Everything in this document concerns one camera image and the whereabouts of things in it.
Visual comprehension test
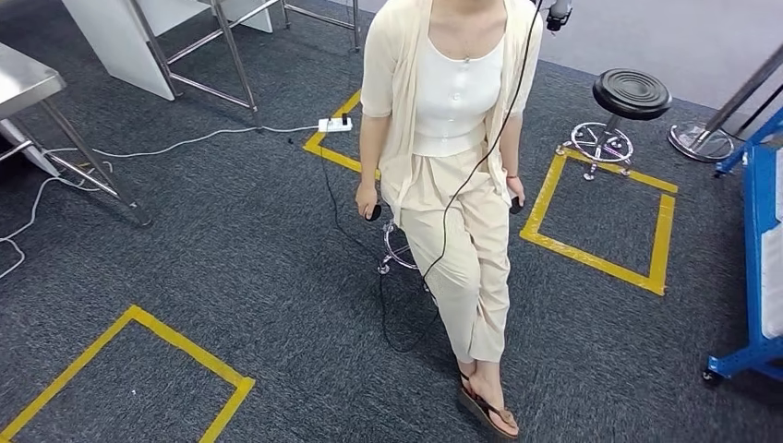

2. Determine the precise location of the person's hand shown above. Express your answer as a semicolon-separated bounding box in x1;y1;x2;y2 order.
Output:
505;175;526;214
355;182;381;222

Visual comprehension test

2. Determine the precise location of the blue metal shelf rack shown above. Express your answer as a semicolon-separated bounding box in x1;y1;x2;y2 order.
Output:
702;106;783;388

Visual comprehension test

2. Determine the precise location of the steel workbench table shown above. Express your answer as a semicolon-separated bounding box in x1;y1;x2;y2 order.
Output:
0;41;154;229

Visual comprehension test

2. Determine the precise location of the yellow floor tape square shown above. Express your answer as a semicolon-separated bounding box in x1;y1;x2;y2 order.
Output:
519;148;679;298
302;90;381;182
0;304;257;443

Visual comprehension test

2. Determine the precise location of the chrome chair base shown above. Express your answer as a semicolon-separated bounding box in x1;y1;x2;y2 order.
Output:
376;220;432;293

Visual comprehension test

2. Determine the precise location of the white power strip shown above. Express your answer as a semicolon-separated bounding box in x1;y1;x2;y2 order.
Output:
317;114;355;135

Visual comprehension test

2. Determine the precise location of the person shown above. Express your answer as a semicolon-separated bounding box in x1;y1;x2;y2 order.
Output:
355;0;546;441

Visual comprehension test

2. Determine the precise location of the black round stool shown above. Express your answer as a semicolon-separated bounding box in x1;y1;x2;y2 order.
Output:
555;66;674;183

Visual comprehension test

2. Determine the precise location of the round metal stand base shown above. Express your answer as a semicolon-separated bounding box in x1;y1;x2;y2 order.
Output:
667;42;783;164

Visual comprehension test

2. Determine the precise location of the brown sandal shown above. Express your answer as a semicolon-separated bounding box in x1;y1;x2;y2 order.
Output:
457;371;521;441

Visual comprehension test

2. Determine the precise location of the white plastic bin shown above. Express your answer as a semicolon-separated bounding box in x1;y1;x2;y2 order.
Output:
760;146;783;341

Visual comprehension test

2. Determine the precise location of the white cabinet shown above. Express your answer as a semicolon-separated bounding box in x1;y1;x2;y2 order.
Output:
61;0;274;102

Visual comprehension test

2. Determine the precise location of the black floor cable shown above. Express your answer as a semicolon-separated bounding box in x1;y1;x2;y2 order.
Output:
319;131;383;261

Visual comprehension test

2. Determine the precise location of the thin black hanging cable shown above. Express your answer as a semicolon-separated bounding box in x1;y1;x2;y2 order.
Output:
379;0;546;354

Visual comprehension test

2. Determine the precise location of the white floor cable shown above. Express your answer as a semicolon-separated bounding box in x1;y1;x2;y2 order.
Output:
0;124;320;281

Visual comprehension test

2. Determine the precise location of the grey mounted camera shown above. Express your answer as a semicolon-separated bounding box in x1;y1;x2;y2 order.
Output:
544;0;575;33

